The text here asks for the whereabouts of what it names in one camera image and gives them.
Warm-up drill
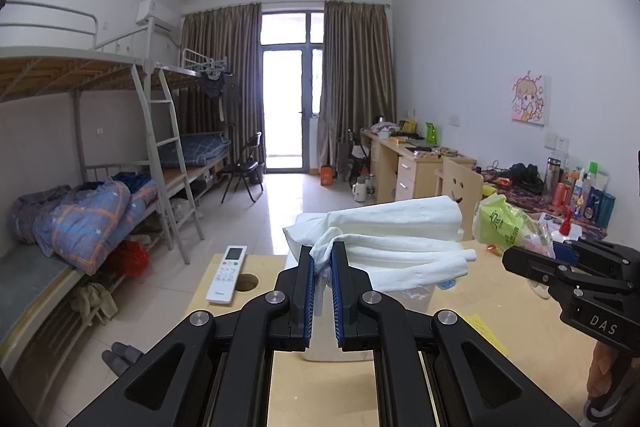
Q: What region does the green floral tissue pack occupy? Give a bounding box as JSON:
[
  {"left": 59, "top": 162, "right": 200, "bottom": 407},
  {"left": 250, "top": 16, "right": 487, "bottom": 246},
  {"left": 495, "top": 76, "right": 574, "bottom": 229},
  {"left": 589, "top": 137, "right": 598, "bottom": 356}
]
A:
[{"left": 472, "top": 194, "right": 555, "bottom": 258}]

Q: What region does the white cloth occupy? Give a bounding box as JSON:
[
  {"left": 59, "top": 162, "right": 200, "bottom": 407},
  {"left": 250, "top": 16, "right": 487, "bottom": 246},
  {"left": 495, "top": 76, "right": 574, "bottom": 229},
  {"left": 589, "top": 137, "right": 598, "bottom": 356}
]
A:
[{"left": 283, "top": 196, "right": 477, "bottom": 293}]

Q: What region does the person right hand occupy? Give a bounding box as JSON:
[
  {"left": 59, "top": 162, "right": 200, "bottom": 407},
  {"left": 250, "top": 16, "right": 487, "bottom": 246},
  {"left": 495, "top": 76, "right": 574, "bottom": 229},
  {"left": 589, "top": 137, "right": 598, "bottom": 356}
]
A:
[{"left": 587, "top": 343, "right": 618, "bottom": 399}]

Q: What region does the white lotion bottle red cap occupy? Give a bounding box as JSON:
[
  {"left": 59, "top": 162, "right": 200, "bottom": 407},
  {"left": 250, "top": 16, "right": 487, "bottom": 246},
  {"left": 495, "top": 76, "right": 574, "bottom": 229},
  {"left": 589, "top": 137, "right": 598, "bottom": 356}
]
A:
[{"left": 554, "top": 206, "right": 582, "bottom": 243}]

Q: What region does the toiletry bottles cluster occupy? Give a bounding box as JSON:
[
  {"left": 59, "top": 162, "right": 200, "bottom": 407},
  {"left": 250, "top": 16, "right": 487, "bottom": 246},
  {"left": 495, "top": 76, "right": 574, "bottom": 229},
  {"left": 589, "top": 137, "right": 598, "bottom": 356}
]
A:
[{"left": 542, "top": 156, "right": 616, "bottom": 230}]

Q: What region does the white remote control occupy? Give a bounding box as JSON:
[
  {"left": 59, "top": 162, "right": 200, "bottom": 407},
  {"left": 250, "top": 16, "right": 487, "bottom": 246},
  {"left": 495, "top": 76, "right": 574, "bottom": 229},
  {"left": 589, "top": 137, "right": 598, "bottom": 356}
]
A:
[{"left": 206, "top": 245, "right": 247, "bottom": 305}]

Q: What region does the white styrofoam box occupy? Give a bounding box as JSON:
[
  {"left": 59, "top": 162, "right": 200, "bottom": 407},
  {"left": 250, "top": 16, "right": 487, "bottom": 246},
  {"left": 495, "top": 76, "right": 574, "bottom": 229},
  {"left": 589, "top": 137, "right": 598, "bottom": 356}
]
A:
[{"left": 284, "top": 211, "right": 436, "bottom": 363}]

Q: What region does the wooden smiley chair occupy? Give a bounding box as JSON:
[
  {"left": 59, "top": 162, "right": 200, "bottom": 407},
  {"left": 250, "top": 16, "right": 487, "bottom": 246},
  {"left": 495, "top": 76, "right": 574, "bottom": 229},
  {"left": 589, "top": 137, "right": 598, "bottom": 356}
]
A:
[{"left": 435, "top": 158, "right": 484, "bottom": 241}]

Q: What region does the wooden desk with drawers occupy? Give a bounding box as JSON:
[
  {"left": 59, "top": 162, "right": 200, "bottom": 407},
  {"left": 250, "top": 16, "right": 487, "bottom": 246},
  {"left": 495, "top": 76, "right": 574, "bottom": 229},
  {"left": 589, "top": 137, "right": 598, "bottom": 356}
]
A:
[{"left": 360, "top": 131, "right": 476, "bottom": 204}]

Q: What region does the blue plaid quilt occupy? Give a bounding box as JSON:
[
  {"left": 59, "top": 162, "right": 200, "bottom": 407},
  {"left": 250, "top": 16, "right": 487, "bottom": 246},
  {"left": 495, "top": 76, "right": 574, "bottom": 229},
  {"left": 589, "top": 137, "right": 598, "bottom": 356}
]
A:
[{"left": 8, "top": 172, "right": 157, "bottom": 275}]

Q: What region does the black folding chair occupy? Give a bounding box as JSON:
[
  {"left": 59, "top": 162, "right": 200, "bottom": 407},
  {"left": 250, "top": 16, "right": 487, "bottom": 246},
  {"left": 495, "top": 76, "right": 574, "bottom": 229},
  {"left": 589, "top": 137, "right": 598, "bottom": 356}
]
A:
[{"left": 220, "top": 131, "right": 262, "bottom": 204}]

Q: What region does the white thermos kettle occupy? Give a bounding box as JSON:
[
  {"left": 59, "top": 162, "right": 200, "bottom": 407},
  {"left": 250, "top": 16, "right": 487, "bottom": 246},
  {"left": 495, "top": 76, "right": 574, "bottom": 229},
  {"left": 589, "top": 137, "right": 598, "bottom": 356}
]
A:
[{"left": 352, "top": 176, "right": 368, "bottom": 204}]

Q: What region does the metal bunk bed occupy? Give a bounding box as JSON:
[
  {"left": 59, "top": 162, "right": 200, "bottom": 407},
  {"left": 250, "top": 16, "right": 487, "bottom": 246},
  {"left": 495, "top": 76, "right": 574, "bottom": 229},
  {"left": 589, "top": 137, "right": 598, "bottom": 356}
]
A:
[{"left": 1, "top": 0, "right": 228, "bottom": 376}]

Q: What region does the right brown curtain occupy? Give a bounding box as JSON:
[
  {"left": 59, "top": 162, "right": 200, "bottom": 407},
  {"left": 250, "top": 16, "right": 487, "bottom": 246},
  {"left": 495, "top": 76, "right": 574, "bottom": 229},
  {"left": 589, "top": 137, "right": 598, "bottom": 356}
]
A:
[{"left": 317, "top": 0, "right": 397, "bottom": 168}]

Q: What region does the brown curtain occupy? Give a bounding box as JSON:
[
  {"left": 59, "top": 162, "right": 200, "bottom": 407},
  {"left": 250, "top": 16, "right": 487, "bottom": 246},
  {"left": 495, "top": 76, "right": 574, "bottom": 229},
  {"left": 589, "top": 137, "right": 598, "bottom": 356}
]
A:
[
  {"left": 317, "top": 0, "right": 397, "bottom": 168},
  {"left": 177, "top": 3, "right": 264, "bottom": 157}
]

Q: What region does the left brown curtain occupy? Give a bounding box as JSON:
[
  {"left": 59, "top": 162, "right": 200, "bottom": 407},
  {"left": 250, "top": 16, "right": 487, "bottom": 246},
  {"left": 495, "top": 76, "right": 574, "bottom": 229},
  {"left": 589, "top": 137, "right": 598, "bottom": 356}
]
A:
[{"left": 177, "top": 3, "right": 264, "bottom": 157}]

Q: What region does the glass balcony door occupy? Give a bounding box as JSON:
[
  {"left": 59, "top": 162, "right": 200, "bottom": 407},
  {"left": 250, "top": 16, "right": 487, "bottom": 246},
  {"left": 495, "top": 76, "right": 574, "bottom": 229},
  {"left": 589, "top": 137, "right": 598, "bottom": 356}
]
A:
[{"left": 260, "top": 10, "right": 324, "bottom": 173}]

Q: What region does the white air conditioner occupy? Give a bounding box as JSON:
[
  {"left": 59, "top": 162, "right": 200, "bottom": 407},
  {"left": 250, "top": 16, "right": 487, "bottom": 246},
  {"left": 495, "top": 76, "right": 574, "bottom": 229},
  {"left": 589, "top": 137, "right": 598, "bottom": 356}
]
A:
[{"left": 136, "top": 0, "right": 180, "bottom": 31}]

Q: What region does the anime wall poster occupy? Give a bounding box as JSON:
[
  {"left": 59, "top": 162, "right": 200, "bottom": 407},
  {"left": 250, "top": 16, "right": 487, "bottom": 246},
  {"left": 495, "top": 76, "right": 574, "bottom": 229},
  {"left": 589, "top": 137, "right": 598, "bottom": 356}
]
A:
[{"left": 511, "top": 72, "right": 548, "bottom": 127}]

